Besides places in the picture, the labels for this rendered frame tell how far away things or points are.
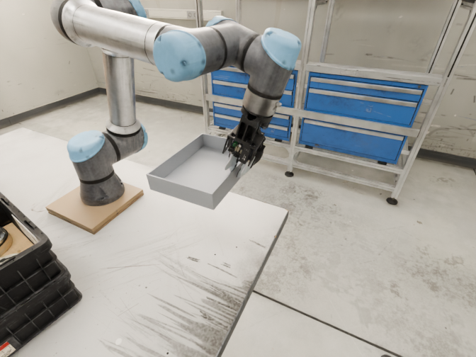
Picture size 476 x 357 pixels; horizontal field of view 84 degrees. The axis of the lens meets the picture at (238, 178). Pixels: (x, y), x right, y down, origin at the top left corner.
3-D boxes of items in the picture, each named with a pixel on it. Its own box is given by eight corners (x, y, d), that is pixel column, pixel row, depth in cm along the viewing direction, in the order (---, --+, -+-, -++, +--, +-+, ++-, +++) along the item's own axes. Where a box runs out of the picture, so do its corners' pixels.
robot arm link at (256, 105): (254, 78, 58) (287, 93, 57) (248, 98, 61) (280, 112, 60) (241, 88, 53) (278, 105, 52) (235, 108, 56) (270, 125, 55)
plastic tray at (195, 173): (203, 146, 92) (202, 132, 89) (256, 158, 84) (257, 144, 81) (149, 189, 72) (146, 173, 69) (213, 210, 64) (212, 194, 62)
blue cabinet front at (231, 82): (214, 125, 247) (210, 60, 214) (289, 140, 221) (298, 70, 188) (212, 125, 245) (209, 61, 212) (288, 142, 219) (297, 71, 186)
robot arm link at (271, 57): (274, 23, 52) (312, 41, 50) (256, 77, 59) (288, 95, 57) (253, 25, 46) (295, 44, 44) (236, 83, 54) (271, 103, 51)
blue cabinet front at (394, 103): (298, 142, 218) (309, 71, 185) (396, 163, 192) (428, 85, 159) (297, 144, 216) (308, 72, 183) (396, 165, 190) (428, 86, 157)
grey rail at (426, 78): (205, 57, 221) (205, 50, 219) (445, 83, 161) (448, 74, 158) (199, 59, 214) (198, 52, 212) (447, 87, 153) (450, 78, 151)
